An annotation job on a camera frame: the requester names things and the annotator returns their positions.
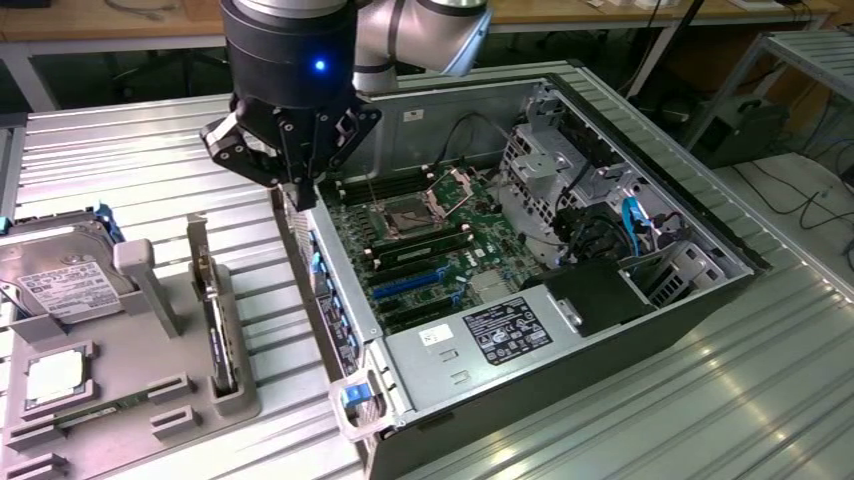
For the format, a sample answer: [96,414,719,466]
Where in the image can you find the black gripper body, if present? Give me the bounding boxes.
[218,0,368,154]

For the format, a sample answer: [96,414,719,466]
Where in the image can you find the graphics card with fan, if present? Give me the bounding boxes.
[184,212,236,397]

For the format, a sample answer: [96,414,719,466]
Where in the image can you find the black RAM slot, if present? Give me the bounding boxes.
[336,172,433,194]
[340,183,439,206]
[364,223,469,254]
[334,166,432,187]
[338,177,436,200]

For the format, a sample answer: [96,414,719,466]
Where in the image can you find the thin locking lever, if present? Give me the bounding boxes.
[363,163,383,209]

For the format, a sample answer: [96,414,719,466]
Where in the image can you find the black office chair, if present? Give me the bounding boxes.
[105,47,232,101]

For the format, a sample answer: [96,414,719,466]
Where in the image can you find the metal socket cover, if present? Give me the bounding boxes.
[424,166,487,212]

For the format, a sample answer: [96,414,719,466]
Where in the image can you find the CPU socket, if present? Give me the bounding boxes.
[377,195,449,237]

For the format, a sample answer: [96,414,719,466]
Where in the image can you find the RAM stick with black chips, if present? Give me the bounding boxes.
[372,233,472,266]

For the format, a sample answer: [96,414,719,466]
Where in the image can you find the perforated metal drive cage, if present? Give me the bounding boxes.
[497,121,645,266]

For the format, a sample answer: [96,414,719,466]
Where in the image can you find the green motherboard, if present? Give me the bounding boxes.
[318,162,559,337]

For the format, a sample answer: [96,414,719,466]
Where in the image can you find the black expansion slot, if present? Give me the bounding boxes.
[376,292,456,316]
[383,302,463,332]
[368,262,447,287]

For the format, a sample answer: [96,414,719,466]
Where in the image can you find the blue expansion slot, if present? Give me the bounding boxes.
[369,272,449,303]

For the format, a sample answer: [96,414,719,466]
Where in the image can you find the silver chipset heat sink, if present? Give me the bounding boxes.
[468,271,519,299]

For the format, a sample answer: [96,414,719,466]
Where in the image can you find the silver hard disk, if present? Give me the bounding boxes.
[0,219,129,326]

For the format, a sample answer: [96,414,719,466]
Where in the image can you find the grey plastic parts rack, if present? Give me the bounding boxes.
[0,238,262,480]

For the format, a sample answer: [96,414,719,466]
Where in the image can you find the black plastic shroud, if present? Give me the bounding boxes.
[517,258,660,340]

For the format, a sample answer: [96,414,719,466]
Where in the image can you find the silver power supply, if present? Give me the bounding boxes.
[380,285,588,419]

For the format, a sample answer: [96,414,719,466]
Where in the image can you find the silver CPU chip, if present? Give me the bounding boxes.
[24,348,92,403]

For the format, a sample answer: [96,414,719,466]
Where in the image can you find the green RAM stick bare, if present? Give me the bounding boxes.
[50,391,153,432]

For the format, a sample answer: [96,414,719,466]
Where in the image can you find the metal disk bay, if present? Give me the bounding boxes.
[616,238,759,312]

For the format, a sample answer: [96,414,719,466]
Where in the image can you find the black box device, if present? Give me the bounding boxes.
[692,97,794,170]

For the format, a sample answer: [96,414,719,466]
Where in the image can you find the open black PC case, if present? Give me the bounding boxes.
[270,72,775,480]

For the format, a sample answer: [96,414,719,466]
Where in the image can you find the metal slat side table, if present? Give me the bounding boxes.
[723,27,854,169]

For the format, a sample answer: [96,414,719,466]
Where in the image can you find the black looped wire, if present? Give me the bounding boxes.
[431,113,516,172]

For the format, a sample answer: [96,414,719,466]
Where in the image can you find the grey cable on desk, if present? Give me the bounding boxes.
[102,0,181,21]

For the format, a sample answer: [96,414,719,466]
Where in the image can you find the black wire bundle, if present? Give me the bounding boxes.
[551,205,632,266]

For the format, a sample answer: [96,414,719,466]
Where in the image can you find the blue wire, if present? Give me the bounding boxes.
[617,195,647,260]

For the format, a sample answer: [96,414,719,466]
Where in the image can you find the red purple wires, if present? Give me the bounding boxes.
[640,210,689,244]

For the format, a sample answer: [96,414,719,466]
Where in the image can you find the grey plastic corner bracket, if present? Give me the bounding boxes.
[328,372,393,444]

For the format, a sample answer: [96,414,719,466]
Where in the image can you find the wooden desk white frame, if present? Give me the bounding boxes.
[0,0,839,114]

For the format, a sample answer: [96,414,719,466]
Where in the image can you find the black floor cable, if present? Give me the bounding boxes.
[729,159,854,229]

